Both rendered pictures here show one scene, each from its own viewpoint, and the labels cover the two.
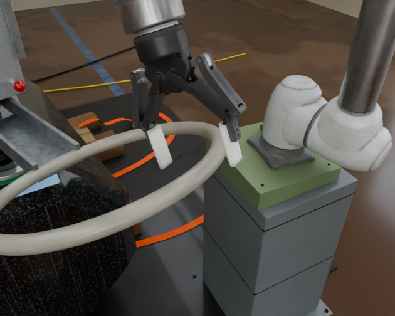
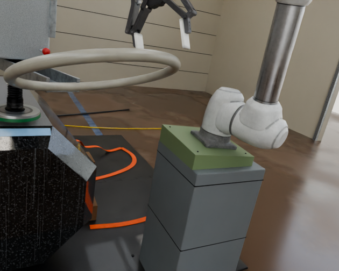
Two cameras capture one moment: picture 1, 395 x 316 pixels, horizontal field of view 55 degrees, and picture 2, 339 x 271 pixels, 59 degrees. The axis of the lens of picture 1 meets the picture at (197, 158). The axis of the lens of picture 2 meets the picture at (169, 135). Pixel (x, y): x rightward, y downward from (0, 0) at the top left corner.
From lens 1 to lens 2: 0.44 m
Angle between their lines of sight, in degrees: 18
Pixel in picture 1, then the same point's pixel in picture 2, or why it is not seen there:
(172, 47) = not seen: outside the picture
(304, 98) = (232, 97)
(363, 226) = (270, 243)
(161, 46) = not seen: outside the picture
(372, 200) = (279, 228)
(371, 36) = (275, 45)
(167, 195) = (142, 50)
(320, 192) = (238, 169)
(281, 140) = (214, 127)
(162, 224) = (114, 217)
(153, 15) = not seen: outside the picture
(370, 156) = (273, 133)
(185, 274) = (126, 252)
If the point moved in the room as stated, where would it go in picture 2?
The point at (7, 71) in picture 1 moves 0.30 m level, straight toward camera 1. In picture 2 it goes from (41, 42) to (48, 51)
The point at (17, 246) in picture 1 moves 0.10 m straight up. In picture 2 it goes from (41, 57) to (43, 8)
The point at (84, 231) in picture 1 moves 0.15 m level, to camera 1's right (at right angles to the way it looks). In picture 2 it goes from (87, 51) to (157, 63)
